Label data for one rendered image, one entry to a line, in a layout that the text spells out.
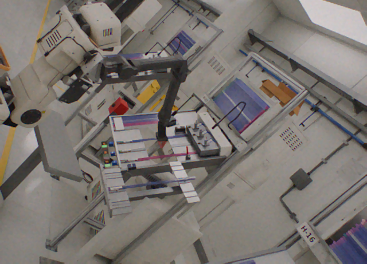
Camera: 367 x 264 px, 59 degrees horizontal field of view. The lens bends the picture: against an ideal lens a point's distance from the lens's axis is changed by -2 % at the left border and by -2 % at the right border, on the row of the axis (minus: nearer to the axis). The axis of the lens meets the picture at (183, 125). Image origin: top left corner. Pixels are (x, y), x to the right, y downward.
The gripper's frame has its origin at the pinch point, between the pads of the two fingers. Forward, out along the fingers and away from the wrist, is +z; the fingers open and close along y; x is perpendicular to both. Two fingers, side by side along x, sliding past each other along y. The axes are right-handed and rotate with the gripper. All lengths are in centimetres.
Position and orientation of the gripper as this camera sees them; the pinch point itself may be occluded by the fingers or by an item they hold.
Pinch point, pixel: (161, 146)
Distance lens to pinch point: 229.1
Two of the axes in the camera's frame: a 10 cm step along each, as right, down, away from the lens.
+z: -0.4, 8.5, 5.2
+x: -9.6, 1.1, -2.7
